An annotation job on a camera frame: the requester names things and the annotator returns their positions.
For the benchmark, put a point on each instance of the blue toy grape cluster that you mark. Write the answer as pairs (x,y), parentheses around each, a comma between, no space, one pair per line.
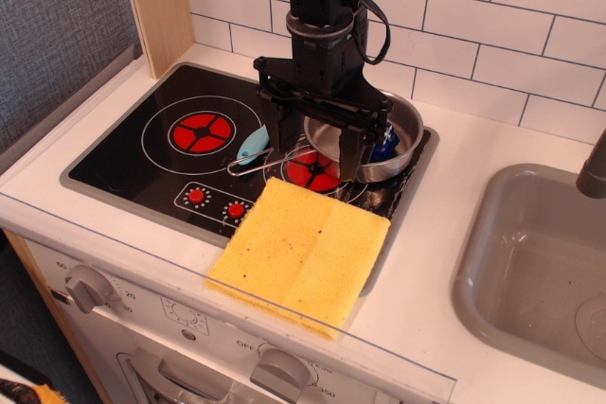
(385,150)

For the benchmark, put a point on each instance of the orange object at corner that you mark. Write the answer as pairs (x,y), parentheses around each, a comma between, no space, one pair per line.
(20,393)

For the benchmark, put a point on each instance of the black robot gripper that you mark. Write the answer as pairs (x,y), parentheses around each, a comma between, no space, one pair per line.
(324,79)

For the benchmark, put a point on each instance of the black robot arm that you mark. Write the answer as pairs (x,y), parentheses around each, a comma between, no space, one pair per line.
(330,13)

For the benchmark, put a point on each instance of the grey toy sink basin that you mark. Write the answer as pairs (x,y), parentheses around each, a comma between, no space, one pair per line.
(531,281)

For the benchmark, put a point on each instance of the wooden side panel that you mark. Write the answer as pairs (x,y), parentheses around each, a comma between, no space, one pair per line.
(165,31)

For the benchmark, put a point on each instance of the black toy stove top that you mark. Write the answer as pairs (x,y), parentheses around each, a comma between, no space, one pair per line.
(173,159)

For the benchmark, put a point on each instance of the yellow cloth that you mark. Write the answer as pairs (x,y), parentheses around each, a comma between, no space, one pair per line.
(302,256)

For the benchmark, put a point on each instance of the grey faucet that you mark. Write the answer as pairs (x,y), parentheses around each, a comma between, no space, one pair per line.
(591,179)

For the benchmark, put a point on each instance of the spatula with light blue handle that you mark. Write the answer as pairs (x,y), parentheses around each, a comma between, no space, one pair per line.
(252,146)

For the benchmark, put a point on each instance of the grey oven knob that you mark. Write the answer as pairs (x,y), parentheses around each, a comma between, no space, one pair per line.
(281,374)
(88,288)

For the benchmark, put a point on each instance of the grey right oven knob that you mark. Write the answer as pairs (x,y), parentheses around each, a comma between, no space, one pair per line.
(281,374)

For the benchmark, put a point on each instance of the grey left oven knob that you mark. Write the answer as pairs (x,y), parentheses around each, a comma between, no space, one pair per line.
(88,288)

